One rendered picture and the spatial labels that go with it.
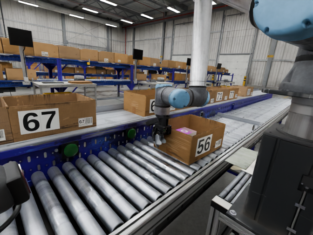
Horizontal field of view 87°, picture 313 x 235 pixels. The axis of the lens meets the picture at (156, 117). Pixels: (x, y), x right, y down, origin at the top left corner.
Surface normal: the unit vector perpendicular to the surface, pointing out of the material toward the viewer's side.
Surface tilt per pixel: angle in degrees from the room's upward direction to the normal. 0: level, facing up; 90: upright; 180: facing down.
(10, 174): 8
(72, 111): 91
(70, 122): 91
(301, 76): 67
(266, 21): 90
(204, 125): 90
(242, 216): 0
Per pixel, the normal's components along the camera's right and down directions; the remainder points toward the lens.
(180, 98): 0.38, 0.27
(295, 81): -0.88, -0.37
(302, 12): -0.85, 0.09
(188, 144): -0.72, 0.15
